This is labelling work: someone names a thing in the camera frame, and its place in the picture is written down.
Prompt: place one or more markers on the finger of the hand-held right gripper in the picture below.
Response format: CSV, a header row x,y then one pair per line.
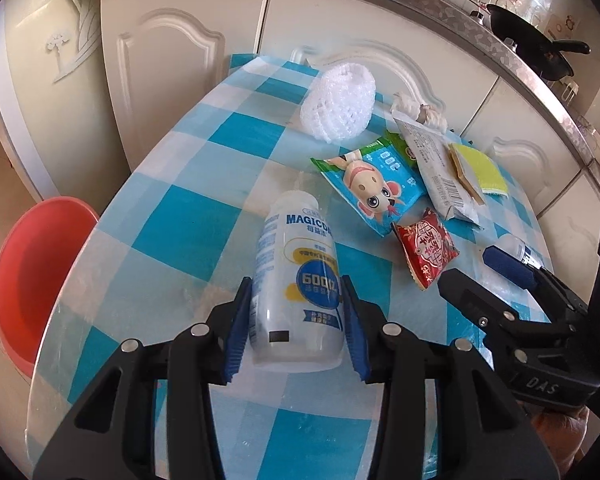
x,y
472,300
510,265

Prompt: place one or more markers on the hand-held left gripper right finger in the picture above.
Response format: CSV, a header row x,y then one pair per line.
x,y
357,330

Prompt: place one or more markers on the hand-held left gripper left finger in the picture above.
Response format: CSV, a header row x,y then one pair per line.
x,y
235,330

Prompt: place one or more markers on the small white bottle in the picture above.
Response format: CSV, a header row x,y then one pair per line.
x,y
517,247

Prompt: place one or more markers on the red snack packet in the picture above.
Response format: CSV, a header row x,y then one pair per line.
x,y
425,247

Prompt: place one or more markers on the white plastic drink bottle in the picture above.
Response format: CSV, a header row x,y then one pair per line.
x,y
295,240

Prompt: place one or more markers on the white barcode packet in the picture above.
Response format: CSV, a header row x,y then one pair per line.
x,y
430,160

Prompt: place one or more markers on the blue cartoon snack packet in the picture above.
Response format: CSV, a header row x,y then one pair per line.
x,y
370,185

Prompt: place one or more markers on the green snack packet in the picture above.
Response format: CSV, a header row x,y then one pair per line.
x,y
399,147

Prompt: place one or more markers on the pink plastic bucket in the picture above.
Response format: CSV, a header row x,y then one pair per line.
x,y
35,270

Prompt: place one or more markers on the white foam fruit net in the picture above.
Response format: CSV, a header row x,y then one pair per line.
x,y
337,102

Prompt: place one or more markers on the person's right hand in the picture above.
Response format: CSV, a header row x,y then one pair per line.
x,y
560,445

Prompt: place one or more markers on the white cabinet door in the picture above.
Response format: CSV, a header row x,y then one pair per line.
x,y
570,240
420,50
170,70
530,130

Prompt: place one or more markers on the yellow sponge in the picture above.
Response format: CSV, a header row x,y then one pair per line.
x,y
485,170

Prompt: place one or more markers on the blue checkered tablecloth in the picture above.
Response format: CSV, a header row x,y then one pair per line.
x,y
180,210

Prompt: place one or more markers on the crumpled white tissue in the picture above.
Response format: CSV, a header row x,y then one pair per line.
x,y
420,110

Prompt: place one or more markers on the black wok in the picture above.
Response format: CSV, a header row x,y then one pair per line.
x,y
525,35

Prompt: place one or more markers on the steel countertop edge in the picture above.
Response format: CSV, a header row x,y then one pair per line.
x,y
430,5

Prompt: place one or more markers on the white refrigerator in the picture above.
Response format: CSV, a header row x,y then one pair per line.
x,y
30,60

